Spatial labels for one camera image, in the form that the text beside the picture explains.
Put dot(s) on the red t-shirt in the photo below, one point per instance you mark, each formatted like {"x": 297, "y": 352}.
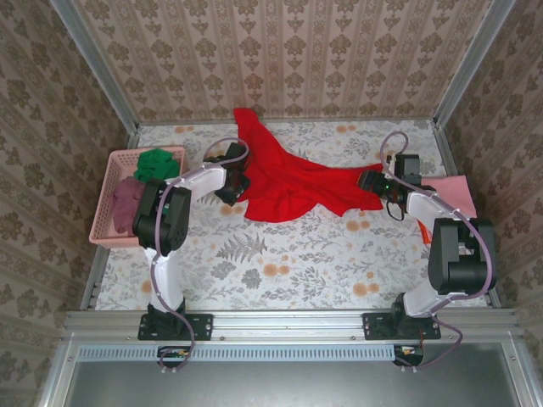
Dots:
{"x": 292, "y": 186}

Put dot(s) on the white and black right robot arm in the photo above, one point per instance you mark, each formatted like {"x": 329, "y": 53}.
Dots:
{"x": 458, "y": 271}

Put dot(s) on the folded orange t-shirt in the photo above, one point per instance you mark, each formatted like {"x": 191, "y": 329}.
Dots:
{"x": 425, "y": 233}

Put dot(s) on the folded pink t-shirt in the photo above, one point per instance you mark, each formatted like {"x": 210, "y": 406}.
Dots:
{"x": 454, "y": 191}

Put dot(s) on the green t-shirt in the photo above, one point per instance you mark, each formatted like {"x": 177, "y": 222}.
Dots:
{"x": 157, "y": 165}

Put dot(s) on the floral tablecloth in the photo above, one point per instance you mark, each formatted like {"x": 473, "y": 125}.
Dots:
{"x": 297, "y": 275}

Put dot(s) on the purple t-shirt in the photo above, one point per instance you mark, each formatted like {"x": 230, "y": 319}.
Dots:
{"x": 125, "y": 203}

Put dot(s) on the pink plastic basket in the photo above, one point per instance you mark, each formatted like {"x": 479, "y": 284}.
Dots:
{"x": 108, "y": 203}

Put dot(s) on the grey metal panel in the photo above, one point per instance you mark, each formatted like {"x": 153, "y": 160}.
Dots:
{"x": 275, "y": 386}

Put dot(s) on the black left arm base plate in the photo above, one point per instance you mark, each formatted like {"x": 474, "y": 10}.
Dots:
{"x": 199, "y": 326}

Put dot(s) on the aluminium front rail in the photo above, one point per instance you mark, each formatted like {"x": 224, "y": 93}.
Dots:
{"x": 288, "y": 324}

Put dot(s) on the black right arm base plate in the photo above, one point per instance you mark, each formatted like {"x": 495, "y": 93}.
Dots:
{"x": 373, "y": 328}

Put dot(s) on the aluminium upright post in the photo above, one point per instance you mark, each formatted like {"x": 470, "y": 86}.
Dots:
{"x": 97, "y": 68}
{"x": 471, "y": 63}

